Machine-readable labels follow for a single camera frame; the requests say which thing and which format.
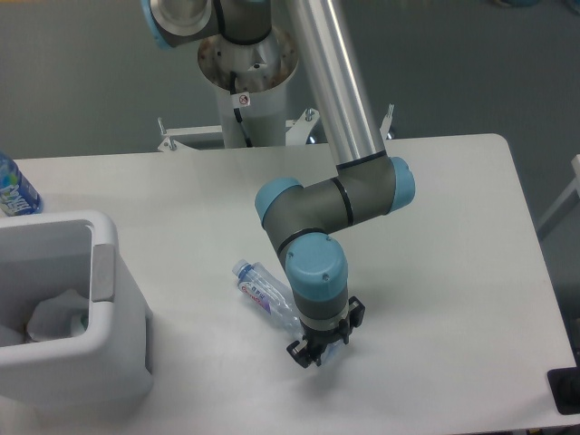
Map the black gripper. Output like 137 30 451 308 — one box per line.
286 296 365 368

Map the clear plastic bottle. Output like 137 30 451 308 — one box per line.
232 253 349 364

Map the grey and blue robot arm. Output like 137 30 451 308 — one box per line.
141 1 415 367

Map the white plastic trash can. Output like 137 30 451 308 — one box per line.
1 210 153 408

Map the blue labelled water bottle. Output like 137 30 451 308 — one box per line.
1 152 44 217

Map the white frame at right edge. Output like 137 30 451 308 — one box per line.
536 155 579 241

